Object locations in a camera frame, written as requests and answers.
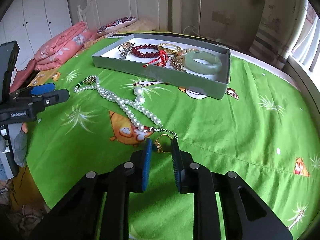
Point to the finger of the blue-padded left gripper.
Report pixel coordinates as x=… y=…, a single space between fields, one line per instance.
x=39 y=90

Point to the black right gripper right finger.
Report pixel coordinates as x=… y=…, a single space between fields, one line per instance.
x=178 y=166

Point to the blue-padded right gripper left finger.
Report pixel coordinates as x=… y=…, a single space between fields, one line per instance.
x=146 y=163

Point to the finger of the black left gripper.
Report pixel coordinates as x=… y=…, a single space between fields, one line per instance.
x=40 y=102

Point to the large pearl earring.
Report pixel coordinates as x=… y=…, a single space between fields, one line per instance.
x=138 y=91
x=140 y=99

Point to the silver rhinestone brooch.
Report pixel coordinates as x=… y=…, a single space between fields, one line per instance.
x=125 y=50

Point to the gloved left hand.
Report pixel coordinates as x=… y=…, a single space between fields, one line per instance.
x=20 y=146

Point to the folded pink floral quilt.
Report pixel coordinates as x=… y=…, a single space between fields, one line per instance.
x=55 y=52

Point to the white wardrobe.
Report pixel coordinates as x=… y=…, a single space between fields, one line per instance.
x=31 y=23

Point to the green cartoon print blanket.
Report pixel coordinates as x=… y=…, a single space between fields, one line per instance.
x=261 y=129

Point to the patterned embroidered pillow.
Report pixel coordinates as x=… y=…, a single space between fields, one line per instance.
x=116 y=25

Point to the gold key rings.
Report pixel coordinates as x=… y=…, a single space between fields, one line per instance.
x=123 y=47

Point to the pale green jade bangle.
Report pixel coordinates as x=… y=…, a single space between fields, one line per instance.
x=202 y=62

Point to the gold bangle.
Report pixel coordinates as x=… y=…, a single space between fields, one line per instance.
x=169 y=48

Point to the white wooden headboard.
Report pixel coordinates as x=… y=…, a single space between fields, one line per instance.
x=165 y=14

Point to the printed beige curtain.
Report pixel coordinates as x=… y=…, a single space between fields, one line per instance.
x=284 y=26

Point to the gold chain pendant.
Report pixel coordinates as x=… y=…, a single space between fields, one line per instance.
x=177 y=63

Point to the wall power socket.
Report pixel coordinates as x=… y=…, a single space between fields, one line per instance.
x=222 y=17

